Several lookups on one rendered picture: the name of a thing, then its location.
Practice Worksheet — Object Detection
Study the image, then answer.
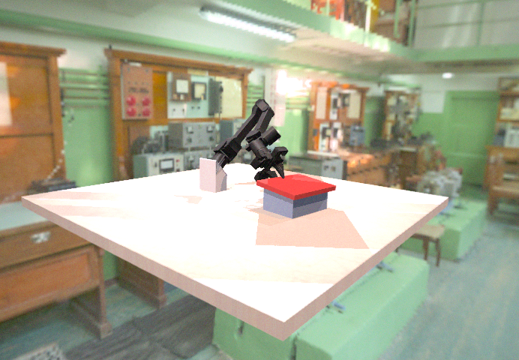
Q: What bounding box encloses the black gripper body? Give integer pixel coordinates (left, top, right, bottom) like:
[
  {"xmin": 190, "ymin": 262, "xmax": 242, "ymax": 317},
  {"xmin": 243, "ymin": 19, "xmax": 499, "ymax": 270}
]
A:
[{"xmin": 254, "ymin": 146, "xmax": 288, "ymax": 182}]

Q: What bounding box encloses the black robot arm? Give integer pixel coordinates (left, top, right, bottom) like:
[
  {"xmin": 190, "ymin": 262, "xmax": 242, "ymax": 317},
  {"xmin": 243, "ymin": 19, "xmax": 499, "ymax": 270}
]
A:
[{"xmin": 211, "ymin": 99, "xmax": 281, "ymax": 170}]

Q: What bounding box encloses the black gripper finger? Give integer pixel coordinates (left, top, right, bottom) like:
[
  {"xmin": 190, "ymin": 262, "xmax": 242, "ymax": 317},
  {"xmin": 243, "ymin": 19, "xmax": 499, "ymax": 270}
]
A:
[
  {"xmin": 270, "ymin": 159, "xmax": 285, "ymax": 179},
  {"xmin": 262, "ymin": 170, "xmax": 278, "ymax": 179}
]

